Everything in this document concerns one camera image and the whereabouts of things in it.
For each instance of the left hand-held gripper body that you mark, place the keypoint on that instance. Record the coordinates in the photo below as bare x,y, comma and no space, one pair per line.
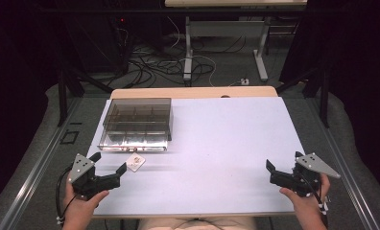
89,185

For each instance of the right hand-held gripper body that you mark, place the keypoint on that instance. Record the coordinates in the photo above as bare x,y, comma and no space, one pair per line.
296,182

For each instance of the small white packet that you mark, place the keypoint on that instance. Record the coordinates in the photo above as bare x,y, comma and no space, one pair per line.
135,161

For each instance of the clear compartment drawer box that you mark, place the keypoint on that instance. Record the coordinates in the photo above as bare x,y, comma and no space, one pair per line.
137,124

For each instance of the person's left hand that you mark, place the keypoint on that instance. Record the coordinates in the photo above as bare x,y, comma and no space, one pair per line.
79,209

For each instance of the person's right hand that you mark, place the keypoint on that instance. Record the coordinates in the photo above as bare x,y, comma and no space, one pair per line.
304,207

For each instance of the white table mat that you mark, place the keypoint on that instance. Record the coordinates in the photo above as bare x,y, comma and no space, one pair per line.
217,153

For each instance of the black metal stand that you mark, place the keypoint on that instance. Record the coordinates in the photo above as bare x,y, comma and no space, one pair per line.
324,96
62,96

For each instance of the white power strip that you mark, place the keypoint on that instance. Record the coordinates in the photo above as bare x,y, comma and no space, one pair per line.
244,81

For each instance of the person's beige clothing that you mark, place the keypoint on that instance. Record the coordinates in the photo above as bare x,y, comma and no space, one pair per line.
194,224

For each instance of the wooden table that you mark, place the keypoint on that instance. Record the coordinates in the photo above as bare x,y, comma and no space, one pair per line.
178,92

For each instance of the dark curtain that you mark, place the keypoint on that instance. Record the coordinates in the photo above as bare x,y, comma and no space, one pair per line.
15,96
360,80

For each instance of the black equipment cabinet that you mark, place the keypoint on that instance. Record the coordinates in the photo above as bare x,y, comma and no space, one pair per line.
95,41

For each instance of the white desk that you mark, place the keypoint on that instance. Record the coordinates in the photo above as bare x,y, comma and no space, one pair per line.
226,28

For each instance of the aluminium floor rail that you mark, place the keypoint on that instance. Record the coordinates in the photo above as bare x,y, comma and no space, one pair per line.
34,179
348,182

